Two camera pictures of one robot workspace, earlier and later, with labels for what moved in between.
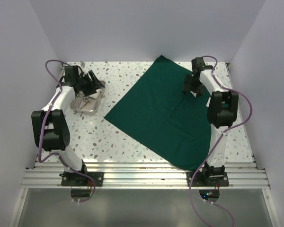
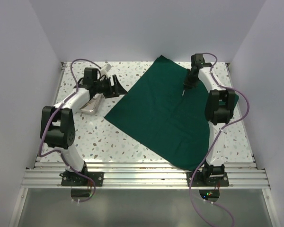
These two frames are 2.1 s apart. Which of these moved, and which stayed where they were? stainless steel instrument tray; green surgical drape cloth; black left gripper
Moved: black left gripper
Stayed: stainless steel instrument tray; green surgical drape cloth
